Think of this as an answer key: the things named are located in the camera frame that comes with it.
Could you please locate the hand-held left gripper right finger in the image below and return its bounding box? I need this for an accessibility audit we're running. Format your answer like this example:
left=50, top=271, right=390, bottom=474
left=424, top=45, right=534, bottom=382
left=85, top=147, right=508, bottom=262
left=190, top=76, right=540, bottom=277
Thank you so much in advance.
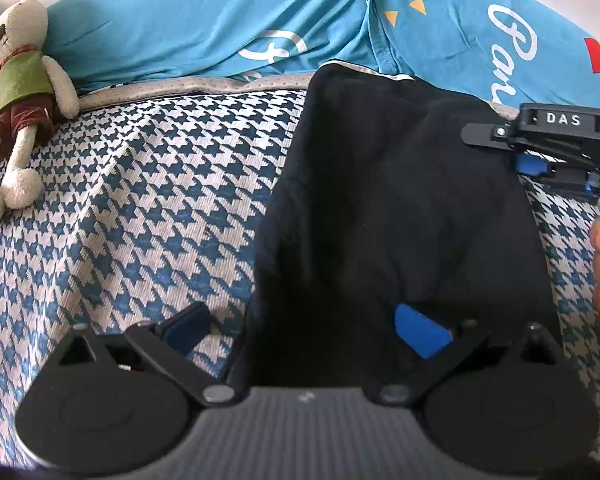
left=375, top=304, right=565, bottom=407

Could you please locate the rabbit plush toy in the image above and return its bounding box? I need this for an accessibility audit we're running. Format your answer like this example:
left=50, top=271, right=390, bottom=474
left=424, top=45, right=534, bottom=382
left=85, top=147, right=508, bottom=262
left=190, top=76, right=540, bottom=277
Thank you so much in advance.
left=0, top=0, right=81, bottom=227

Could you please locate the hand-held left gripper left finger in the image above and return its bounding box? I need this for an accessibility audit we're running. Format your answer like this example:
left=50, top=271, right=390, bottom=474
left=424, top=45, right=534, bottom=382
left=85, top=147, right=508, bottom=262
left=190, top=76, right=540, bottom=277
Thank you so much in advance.
left=55, top=302, right=241, bottom=408

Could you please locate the black t-shirt with red print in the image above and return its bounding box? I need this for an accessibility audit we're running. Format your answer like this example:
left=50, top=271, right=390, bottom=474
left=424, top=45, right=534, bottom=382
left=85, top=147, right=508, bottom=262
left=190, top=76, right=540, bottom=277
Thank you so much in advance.
left=225, top=62, right=563, bottom=391

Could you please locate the houndstooth bed mat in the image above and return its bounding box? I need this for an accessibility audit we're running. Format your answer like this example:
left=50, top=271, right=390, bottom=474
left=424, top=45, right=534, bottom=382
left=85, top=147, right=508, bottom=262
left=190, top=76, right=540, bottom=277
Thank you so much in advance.
left=0, top=72, right=600, bottom=466

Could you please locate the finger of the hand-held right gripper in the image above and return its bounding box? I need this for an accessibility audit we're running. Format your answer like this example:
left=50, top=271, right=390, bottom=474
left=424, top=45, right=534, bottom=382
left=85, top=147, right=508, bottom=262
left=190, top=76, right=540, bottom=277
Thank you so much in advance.
left=514, top=152, right=556, bottom=178
left=461, top=122, right=525, bottom=151

